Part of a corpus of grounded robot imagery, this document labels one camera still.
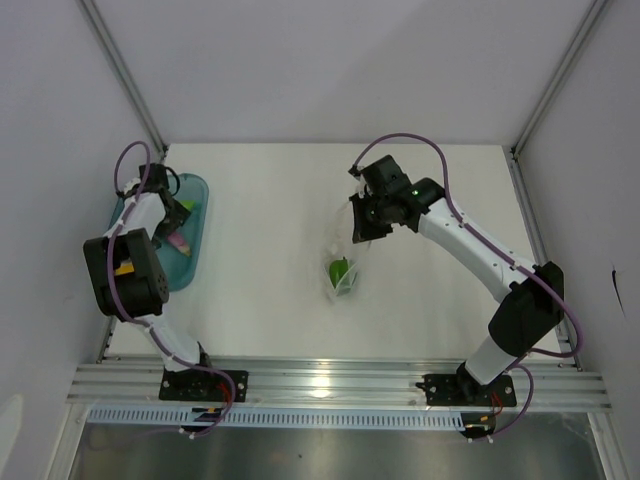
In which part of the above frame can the left aluminium corner post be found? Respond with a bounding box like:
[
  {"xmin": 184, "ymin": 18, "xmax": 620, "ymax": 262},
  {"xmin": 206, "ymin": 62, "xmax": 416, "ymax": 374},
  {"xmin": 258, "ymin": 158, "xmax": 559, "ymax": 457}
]
[{"xmin": 76, "ymin": 0, "xmax": 168, "ymax": 159}]

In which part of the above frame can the white slotted cable duct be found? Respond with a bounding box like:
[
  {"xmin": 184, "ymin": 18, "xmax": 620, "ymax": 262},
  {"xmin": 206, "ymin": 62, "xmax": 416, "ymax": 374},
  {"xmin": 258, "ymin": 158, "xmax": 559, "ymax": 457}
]
[{"xmin": 87, "ymin": 405, "xmax": 464, "ymax": 432}]

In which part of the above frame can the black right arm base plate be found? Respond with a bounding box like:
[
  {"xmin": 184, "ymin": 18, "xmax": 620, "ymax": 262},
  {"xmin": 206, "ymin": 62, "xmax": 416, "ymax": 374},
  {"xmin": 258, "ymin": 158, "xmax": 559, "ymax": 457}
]
[{"xmin": 415, "ymin": 373, "xmax": 517, "ymax": 407}]

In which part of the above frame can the clear dotted zip top bag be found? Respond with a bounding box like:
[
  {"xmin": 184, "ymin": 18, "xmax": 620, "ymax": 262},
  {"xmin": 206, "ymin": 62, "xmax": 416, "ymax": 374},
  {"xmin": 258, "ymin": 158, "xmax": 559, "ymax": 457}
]
[{"xmin": 320, "ymin": 201, "xmax": 371, "ymax": 303}]

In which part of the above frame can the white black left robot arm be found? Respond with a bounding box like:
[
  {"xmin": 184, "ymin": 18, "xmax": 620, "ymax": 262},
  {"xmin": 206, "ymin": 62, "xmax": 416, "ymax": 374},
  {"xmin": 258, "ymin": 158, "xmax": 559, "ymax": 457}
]
[{"xmin": 83, "ymin": 163, "xmax": 217, "ymax": 400}]

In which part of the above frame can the light green pepper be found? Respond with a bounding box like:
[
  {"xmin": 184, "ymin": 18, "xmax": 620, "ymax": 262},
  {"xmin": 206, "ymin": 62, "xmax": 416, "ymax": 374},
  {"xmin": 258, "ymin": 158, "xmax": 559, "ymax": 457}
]
[{"xmin": 180, "ymin": 200, "xmax": 197, "ymax": 212}]

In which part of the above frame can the green bell pepper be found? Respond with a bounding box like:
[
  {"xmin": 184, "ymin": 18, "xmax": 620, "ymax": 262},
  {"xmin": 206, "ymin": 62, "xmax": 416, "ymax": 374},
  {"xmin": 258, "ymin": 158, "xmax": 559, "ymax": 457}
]
[{"xmin": 328, "ymin": 257, "xmax": 352, "ymax": 292}]

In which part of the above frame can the teal plastic bin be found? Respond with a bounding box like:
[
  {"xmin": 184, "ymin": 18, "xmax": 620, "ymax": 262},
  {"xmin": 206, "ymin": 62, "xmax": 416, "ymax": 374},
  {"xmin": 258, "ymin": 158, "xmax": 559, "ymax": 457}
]
[{"xmin": 107, "ymin": 171, "xmax": 211, "ymax": 294}]

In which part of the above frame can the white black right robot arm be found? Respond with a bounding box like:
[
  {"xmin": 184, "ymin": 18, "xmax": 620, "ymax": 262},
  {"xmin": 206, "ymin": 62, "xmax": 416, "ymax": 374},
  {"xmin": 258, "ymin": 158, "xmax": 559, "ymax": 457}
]
[{"xmin": 349, "ymin": 155, "xmax": 564, "ymax": 404}]

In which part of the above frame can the aluminium corner post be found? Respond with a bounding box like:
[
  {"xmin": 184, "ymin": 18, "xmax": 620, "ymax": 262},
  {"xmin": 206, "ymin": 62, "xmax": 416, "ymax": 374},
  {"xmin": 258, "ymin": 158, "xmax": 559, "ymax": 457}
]
[
  {"xmin": 510, "ymin": 0, "xmax": 613, "ymax": 161},
  {"xmin": 76, "ymin": 0, "xmax": 168, "ymax": 159}
]

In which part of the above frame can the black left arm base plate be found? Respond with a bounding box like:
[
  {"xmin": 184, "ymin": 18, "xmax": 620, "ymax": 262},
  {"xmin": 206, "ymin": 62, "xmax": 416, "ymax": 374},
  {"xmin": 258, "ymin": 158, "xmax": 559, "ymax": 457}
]
[{"xmin": 158, "ymin": 370, "xmax": 231, "ymax": 402}]

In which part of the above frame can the right aluminium corner post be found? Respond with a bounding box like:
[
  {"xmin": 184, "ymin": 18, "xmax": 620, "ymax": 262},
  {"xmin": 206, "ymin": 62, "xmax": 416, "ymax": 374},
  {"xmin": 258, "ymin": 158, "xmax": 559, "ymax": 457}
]
[{"xmin": 510, "ymin": 0, "xmax": 613, "ymax": 161}]

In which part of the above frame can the aluminium front rail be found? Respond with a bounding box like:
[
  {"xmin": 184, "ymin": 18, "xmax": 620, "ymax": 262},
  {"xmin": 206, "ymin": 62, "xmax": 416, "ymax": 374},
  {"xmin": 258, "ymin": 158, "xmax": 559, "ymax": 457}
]
[{"xmin": 66, "ymin": 356, "xmax": 612, "ymax": 413}]

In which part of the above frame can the purple eggplant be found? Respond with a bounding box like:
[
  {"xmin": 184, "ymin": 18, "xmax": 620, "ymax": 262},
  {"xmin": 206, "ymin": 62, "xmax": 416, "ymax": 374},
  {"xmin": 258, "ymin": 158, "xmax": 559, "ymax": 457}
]
[{"xmin": 166, "ymin": 231, "xmax": 192, "ymax": 257}]

